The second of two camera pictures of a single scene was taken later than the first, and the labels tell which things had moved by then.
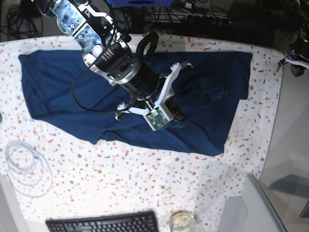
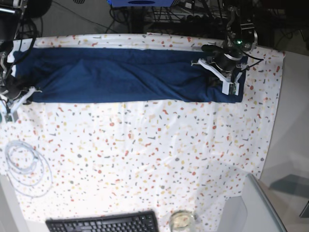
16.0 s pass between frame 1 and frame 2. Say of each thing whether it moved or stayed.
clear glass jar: stayed
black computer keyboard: stayed
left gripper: moved
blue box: stayed
